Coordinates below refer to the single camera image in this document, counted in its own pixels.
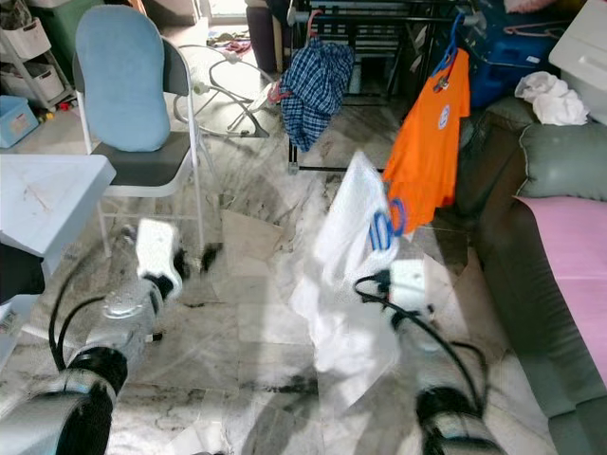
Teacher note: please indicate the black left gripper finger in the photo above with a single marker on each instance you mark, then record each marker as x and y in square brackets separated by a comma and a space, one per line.
[209, 256]

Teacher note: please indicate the white garment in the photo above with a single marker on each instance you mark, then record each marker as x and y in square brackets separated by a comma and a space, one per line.
[351, 284]

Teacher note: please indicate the blue plastic hanger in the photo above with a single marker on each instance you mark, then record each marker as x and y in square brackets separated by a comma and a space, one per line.
[387, 226]
[453, 52]

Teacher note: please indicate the orange garment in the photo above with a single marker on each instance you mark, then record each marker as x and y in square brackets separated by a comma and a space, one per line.
[432, 142]

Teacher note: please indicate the black garment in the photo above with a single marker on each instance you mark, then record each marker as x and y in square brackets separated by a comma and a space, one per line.
[19, 270]

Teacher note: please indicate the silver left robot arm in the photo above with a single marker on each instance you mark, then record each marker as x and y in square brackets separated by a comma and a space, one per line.
[114, 332]

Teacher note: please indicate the red plastic hanger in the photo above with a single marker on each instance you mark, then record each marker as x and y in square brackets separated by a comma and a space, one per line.
[311, 21]

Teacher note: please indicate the dark grey sofa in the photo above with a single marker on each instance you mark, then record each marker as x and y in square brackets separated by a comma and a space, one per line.
[522, 275]

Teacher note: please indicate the pink sofa cover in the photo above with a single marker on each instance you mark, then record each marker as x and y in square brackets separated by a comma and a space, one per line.
[569, 246]

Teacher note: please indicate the light blue cushion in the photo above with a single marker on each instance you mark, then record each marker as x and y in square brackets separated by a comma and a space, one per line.
[123, 81]

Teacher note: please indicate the blue plaid shirt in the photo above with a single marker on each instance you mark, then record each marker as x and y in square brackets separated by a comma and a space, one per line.
[315, 90]

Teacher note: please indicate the blue plastic basket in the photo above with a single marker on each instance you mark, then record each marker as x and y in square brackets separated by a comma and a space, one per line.
[14, 118]

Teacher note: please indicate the grey sofa cushion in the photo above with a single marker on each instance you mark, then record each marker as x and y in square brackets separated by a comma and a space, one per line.
[564, 161]

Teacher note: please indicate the white cloth heap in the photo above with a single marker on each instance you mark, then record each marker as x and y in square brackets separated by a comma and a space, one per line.
[552, 95]

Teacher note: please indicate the white drawer unit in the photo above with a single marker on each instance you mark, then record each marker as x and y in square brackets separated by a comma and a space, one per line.
[38, 47]

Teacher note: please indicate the black clothes rack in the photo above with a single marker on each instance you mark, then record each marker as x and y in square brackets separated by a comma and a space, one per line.
[370, 19]

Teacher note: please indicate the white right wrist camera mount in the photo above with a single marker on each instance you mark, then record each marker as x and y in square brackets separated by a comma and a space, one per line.
[408, 282]

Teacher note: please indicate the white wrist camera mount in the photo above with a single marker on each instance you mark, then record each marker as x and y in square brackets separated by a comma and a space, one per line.
[156, 246]
[408, 282]

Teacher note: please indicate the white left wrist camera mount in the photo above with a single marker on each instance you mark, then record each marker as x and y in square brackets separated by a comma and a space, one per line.
[156, 246]

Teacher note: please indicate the white frame folding chair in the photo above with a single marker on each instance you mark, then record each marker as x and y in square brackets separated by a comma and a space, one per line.
[147, 161]

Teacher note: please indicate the chrome tube frame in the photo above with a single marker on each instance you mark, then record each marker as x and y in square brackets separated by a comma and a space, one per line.
[228, 95]

